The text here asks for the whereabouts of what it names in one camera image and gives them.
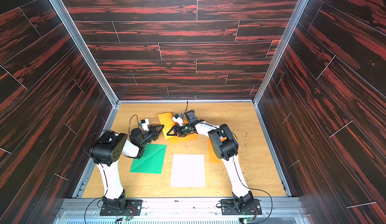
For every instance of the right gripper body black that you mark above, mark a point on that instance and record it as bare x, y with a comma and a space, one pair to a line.
179, 130

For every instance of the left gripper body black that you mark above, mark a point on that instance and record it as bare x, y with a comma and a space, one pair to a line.
148, 137

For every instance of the orange paper sheet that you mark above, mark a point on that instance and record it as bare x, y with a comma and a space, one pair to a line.
166, 120
212, 156
189, 137

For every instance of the pale yellow paper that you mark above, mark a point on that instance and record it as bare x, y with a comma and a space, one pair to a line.
188, 171

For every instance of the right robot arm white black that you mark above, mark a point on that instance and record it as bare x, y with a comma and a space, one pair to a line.
225, 147

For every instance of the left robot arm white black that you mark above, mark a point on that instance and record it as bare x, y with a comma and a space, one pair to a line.
106, 152

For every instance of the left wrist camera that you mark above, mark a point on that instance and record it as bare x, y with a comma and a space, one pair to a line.
144, 123

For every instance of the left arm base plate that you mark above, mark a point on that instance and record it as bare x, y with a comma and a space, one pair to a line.
132, 207

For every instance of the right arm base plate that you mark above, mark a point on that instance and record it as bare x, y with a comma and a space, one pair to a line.
229, 208

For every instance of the front aluminium frame rail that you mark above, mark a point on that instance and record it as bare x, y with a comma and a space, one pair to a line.
199, 210

